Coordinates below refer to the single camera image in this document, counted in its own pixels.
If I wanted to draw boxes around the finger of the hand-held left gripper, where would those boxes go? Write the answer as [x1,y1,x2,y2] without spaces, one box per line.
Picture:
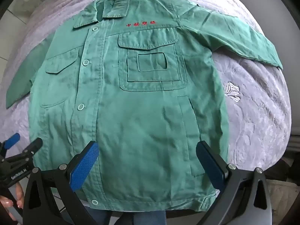
[7,137,43,163]
[0,133,21,156]

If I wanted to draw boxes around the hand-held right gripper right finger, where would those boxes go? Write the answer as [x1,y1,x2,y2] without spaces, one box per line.
[195,141,275,225]

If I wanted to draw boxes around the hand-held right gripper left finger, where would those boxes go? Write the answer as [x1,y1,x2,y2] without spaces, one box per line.
[22,141,100,225]

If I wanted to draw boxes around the green work jacket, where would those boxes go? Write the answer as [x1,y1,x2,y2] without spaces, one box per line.
[5,0,284,212]

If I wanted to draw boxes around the person's left hand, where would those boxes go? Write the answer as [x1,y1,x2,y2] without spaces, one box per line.
[0,184,24,221]

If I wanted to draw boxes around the person's blue jeans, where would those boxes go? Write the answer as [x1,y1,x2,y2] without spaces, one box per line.
[85,205,170,225]

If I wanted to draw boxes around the purple plush blanket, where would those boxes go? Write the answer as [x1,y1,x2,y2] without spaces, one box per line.
[0,0,292,217]

